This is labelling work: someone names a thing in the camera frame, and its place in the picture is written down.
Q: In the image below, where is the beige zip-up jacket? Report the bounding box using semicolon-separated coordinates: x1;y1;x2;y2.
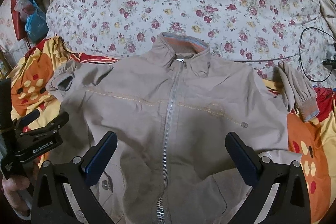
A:
47;33;319;223

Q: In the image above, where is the person's left hand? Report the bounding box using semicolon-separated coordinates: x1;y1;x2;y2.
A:
2;161;39;220

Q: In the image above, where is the orange red dotted blanket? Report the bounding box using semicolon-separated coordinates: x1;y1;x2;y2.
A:
9;36;335;223

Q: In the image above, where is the blue plastic bag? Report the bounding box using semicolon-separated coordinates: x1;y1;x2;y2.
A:
25;0;49;43

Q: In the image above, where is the white floral quilt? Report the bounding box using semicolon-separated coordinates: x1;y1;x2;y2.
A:
47;0;335;87

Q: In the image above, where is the black cable on bed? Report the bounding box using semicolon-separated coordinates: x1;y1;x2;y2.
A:
237;0;336;83

